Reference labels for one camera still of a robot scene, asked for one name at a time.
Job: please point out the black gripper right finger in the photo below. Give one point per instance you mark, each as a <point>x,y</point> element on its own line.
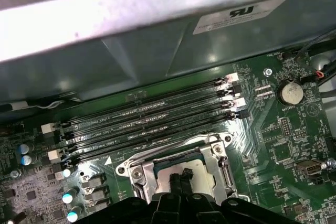
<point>199,211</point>

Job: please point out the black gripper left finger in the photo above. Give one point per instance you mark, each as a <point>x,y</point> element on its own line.
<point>168,211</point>

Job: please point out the silver CPU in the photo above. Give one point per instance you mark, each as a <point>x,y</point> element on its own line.
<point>202,179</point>

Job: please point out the metal socket cover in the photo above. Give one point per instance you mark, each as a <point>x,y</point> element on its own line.
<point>149,179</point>

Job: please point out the thin metal locking lever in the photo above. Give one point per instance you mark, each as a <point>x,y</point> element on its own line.
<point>168,149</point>

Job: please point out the CPU socket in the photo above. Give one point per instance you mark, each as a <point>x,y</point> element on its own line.
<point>135,179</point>

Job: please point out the black RAM slot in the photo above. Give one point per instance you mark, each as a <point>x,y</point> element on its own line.
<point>157,143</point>
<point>144,108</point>
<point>148,132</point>
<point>151,119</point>

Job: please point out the green motherboard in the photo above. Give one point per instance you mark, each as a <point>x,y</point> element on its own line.
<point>275,140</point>

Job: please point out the metal USB port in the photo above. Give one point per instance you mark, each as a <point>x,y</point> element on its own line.
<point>309,168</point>

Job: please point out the silver coin battery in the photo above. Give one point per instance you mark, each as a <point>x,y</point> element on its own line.
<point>291,93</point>

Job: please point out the black PC case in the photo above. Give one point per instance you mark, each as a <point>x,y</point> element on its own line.
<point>131,58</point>

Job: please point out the white case label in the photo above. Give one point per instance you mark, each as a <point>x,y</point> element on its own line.
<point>236,16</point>

